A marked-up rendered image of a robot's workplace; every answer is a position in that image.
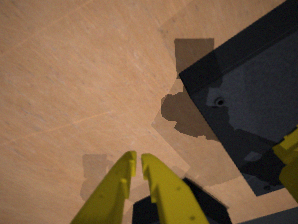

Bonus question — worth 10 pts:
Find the black lighting desk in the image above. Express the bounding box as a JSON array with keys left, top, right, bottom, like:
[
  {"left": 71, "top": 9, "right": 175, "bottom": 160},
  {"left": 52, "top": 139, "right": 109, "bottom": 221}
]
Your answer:
[{"left": 132, "top": 179, "right": 232, "bottom": 224}]

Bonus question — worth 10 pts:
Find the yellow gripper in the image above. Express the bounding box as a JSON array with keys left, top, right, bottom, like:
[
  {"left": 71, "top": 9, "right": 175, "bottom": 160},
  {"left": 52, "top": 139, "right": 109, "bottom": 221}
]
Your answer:
[{"left": 70, "top": 151, "right": 209, "bottom": 224}]

